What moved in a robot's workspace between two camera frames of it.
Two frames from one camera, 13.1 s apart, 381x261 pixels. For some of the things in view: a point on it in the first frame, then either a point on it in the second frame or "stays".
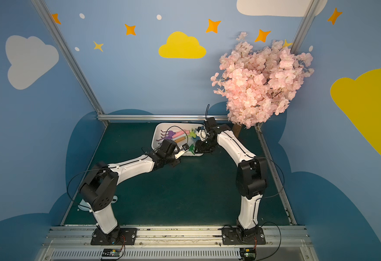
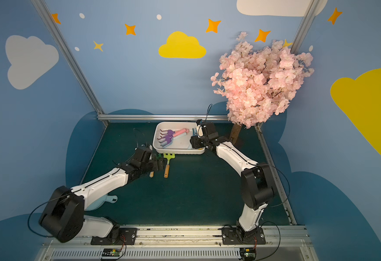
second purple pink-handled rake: (170, 135) stays
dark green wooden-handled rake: (192, 148) → (152, 173)
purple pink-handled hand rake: (171, 134) stays
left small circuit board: (111, 252) stays
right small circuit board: (249, 254) stays
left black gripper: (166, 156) → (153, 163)
